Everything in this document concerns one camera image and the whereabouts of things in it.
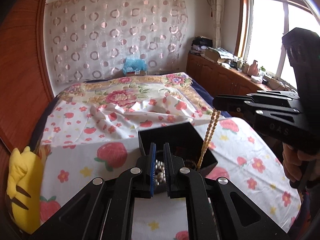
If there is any golden bead necklace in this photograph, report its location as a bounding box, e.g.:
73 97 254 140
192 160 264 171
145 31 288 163
195 108 222 172

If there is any white pearl necklace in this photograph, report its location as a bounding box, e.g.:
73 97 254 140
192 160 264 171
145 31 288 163
154 159 166 186

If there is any black jewelry box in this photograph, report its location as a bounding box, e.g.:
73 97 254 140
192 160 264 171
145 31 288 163
138 121 218 194

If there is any person's right hand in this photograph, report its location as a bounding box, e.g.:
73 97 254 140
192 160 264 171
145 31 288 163
283 143 319 183

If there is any pink vase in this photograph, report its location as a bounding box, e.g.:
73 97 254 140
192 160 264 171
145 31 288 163
247 60 259 76

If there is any wooden sideboard cabinet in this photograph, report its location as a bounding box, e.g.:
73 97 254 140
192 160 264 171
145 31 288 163
186 53 272 105

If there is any cardboard box on cabinet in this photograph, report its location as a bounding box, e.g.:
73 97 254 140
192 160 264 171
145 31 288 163
204 48 226 63

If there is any strawberry floral bed sheet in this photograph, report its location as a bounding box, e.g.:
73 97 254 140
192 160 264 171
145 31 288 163
39 96 300 231

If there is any black bag on cabinet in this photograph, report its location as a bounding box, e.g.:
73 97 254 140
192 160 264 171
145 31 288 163
191 36 213 52

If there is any yellow plush toy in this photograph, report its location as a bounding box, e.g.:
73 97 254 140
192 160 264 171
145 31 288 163
5 146 43 234

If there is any floral quilt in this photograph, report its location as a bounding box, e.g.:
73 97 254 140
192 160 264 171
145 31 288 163
58 72 213 122

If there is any blue plastic bag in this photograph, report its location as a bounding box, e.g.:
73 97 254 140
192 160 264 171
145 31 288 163
122 58 147 75

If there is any beige side curtain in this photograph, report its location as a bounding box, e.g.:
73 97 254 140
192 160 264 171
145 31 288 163
211 0 225 48

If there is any wooden wardrobe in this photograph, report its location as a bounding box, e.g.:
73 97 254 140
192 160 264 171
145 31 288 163
0 0 54 153

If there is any pink circle patterned curtain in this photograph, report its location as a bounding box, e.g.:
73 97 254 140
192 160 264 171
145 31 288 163
45 0 188 84

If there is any window with wooden frame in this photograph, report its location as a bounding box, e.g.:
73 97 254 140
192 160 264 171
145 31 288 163
238 0 319 89

